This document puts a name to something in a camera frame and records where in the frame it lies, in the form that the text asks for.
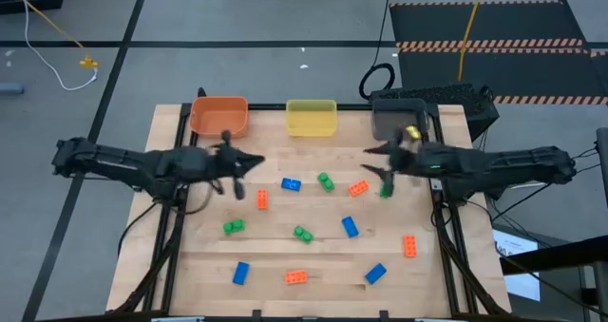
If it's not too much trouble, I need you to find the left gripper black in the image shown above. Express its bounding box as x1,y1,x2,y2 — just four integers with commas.
208,141,266,201

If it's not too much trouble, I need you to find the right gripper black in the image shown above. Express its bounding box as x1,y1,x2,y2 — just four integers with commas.
360,139,428,181

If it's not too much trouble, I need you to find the grey translucent plastic bin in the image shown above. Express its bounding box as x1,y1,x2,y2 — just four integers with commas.
370,98,431,142

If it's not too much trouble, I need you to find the orange plastic bin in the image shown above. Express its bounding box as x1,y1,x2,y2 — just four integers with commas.
189,96,250,139

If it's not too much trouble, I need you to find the yellow translucent plastic bin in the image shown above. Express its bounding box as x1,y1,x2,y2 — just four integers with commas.
285,99,339,139

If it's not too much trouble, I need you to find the black hazard-striped floor mat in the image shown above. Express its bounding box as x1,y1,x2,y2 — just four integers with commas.
389,0,586,48
397,47,608,106

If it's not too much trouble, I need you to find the white lit screen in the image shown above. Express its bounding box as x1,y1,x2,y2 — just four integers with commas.
492,228,542,303

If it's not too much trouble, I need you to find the black beam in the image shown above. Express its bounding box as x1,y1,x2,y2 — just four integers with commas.
499,235,608,276

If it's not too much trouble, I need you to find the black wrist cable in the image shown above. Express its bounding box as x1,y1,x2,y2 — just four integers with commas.
182,178,226,216

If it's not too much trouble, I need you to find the black aluminium table frame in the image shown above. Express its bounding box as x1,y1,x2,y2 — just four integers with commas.
111,102,512,322

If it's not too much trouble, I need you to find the black looped floor cable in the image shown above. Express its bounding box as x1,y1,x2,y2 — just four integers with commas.
358,0,398,101

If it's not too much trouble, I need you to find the thick yellow hanging cable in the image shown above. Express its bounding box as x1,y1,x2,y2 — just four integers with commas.
457,0,489,82

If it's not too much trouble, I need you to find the yellow cable with plug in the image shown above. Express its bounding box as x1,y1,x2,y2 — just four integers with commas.
0,0,100,70

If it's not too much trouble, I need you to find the grey metal post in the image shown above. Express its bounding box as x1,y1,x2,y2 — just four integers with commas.
596,126,608,209

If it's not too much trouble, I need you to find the white floor cable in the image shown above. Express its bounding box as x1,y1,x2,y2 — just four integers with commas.
13,0,99,92

